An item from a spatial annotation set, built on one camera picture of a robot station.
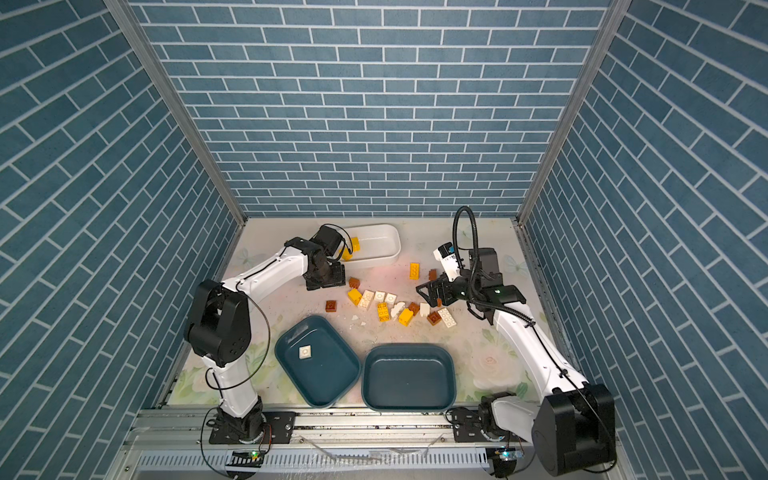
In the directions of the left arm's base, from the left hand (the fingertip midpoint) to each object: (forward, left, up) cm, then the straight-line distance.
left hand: (336, 282), depth 93 cm
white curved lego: (-7, -19, -5) cm, 21 cm away
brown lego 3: (-6, -25, -5) cm, 26 cm away
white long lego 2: (-10, -35, -5) cm, 36 cm away
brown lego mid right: (-16, -29, +16) cm, 37 cm away
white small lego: (-1, -13, -7) cm, 15 cm away
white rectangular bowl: (+23, -13, -8) cm, 27 cm away
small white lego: (-20, +8, -6) cm, 22 cm away
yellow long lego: (+9, -26, -7) cm, 28 cm away
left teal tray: (-27, +1, -6) cm, 27 cm away
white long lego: (-3, -9, -6) cm, 11 cm away
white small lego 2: (-2, -17, -6) cm, 18 cm away
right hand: (-7, -28, +12) cm, 31 cm away
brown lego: (-5, +2, -6) cm, 8 cm away
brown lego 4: (-10, -31, -6) cm, 33 cm away
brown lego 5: (+6, -32, -5) cm, 33 cm away
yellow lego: (-2, -5, -5) cm, 8 cm away
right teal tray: (-27, -22, -6) cm, 35 cm away
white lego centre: (-7, -28, -5) cm, 29 cm away
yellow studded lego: (-7, -15, -6) cm, 18 cm away
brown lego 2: (+3, -5, -5) cm, 8 cm away
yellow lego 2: (-10, -22, -5) cm, 24 cm away
